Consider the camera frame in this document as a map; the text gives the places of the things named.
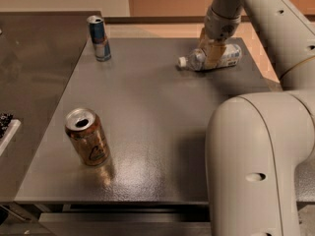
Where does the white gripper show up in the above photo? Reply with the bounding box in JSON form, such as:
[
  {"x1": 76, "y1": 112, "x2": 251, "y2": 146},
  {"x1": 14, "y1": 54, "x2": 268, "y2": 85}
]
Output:
[{"x1": 198, "y1": 7, "x2": 241, "y2": 69}]

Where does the clear blue-label plastic bottle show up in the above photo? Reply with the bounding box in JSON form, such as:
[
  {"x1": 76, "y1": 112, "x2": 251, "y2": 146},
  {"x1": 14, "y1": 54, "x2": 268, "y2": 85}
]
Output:
[{"x1": 177, "y1": 44, "x2": 242, "y2": 72}]

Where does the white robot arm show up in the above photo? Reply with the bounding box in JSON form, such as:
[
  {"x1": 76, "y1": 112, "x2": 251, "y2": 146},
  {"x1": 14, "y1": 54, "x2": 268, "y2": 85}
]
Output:
[{"x1": 205, "y1": 0, "x2": 315, "y2": 236}]

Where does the blue silver energy drink can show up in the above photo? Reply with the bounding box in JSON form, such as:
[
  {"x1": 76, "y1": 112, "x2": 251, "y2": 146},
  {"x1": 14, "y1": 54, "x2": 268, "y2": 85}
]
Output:
[{"x1": 87, "y1": 15, "x2": 111, "y2": 62}]

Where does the gold soda can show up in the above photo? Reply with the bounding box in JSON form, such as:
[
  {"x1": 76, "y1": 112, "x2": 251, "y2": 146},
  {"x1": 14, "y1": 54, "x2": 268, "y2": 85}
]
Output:
[{"x1": 65, "y1": 108, "x2": 110, "y2": 166}]

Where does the dark side table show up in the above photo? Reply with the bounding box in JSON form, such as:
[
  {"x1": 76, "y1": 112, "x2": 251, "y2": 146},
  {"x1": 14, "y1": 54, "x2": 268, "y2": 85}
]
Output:
[{"x1": 0, "y1": 11, "x2": 94, "y2": 203}]

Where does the white tray with black items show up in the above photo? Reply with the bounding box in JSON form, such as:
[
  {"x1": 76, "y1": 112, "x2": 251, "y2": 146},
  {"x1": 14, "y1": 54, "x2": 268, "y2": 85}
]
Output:
[{"x1": 0, "y1": 118, "x2": 21, "y2": 156}]

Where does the grey table frame rail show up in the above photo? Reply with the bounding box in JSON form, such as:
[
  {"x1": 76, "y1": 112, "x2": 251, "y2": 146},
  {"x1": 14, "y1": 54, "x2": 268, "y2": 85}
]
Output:
[{"x1": 39, "y1": 203, "x2": 211, "y2": 236}]

